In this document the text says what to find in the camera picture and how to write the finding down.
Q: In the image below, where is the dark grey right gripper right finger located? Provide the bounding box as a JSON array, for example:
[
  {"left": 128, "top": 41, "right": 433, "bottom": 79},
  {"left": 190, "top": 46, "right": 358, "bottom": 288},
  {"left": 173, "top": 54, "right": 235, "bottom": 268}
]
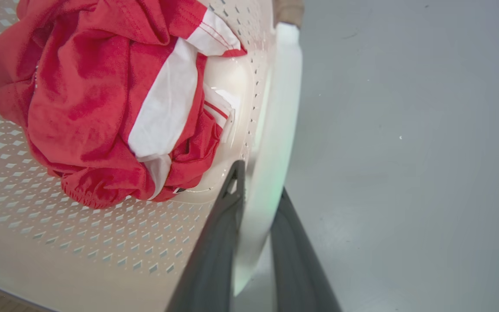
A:
[{"left": 270, "top": 187, "right": 343, "bottom": 312}]

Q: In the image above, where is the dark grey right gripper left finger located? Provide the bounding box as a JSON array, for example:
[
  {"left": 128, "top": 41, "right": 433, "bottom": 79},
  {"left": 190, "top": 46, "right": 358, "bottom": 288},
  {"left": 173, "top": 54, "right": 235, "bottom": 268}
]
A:
[{"left": 165, "top": 160, "right": 246, "bottom": 312}]

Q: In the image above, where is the white perforated plastic laundry basket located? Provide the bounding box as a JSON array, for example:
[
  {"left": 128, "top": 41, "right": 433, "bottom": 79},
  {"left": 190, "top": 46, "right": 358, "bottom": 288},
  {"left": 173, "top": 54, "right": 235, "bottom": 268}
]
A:
[{"left": 0, "top": 0, "right": 303, "bottom": 312}]

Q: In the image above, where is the red and white garment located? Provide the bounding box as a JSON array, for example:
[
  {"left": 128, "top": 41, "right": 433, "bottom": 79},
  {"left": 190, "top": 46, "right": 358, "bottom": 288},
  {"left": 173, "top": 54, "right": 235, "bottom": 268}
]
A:
[{"left": 0, "top": 0, "right": 248, "bottom": 209}]

